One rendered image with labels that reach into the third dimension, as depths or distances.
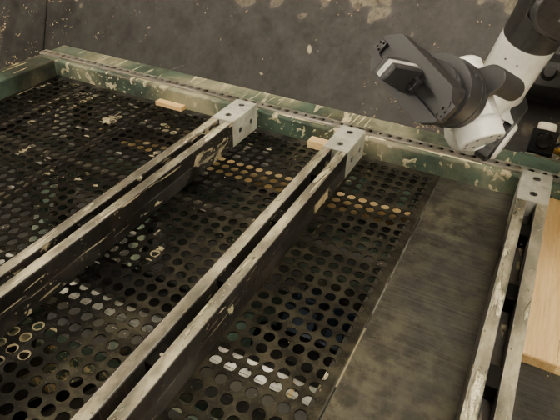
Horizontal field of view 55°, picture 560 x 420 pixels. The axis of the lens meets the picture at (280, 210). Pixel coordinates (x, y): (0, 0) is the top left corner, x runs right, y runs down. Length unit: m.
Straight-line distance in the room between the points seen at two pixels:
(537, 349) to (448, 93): 0.47
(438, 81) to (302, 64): 1.80
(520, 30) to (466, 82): 0.26
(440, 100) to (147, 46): 2.30
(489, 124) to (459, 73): 0.11
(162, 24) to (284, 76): 0.70
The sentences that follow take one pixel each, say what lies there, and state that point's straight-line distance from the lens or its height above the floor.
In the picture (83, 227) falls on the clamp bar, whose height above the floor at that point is 1.45.
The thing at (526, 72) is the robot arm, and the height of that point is 1.25.
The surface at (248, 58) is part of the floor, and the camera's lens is 2.51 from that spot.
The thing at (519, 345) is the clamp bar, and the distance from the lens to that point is 0.86.
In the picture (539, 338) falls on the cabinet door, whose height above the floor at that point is 1.27.
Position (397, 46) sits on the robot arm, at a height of 1.58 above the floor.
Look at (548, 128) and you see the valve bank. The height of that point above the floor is 0.74.
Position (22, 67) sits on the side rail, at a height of 0.98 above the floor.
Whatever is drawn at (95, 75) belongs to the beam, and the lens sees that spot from 1.77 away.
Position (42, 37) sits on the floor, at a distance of 3.26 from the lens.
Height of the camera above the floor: 2.20
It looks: 68 degrees down
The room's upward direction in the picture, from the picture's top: 94 degrees counter-clockwise
